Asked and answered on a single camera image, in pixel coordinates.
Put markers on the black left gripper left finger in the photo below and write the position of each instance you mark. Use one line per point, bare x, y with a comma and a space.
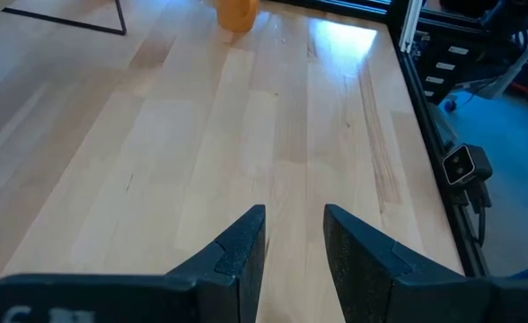
237, 269

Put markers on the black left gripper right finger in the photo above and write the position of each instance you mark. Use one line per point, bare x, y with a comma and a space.
367, 278

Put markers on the orange mug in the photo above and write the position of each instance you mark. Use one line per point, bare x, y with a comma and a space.
237, 15

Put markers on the black box with white labels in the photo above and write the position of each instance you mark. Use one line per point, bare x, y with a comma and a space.
466, 67

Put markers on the white plastic object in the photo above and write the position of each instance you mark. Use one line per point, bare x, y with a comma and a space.
515, 60

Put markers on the black table-level camera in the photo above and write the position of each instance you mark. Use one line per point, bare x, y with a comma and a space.
466, 163

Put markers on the silver metal bracket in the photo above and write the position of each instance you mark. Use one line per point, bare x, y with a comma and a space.
410, 27

